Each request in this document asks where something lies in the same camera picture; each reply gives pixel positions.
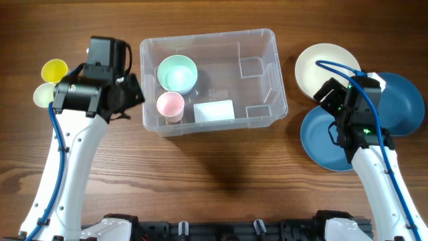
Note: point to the cream plate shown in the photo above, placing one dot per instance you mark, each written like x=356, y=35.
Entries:
x=311, y=77

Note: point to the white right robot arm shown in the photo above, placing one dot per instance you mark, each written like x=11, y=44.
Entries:
x=370, y=150

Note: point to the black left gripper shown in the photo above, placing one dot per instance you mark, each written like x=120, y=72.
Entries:
x=138, y=95

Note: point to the dark blue plate right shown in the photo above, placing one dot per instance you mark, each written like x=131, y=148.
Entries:
x=401, y=108

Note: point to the blue plate front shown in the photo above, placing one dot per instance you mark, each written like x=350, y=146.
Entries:
x=316, y=141

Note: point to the cream plastic cup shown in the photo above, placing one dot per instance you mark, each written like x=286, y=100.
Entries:
x=44, y=94

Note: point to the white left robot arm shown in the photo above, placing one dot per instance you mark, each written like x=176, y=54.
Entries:
x=80, y=115

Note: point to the clear plastic storage bin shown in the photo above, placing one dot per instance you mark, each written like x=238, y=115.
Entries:
x=242, y=66

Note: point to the yellow plastic cup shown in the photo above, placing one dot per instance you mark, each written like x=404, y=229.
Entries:
x=54, y=70

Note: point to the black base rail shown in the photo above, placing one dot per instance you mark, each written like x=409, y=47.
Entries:
x=286, y=230

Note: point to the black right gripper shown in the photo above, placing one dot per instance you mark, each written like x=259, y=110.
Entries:
x=338, y=94

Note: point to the mint green bowl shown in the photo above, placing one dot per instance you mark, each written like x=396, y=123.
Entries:
x=176, y=73

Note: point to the pink plastic cup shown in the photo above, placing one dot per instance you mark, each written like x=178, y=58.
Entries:
x=171, y=106

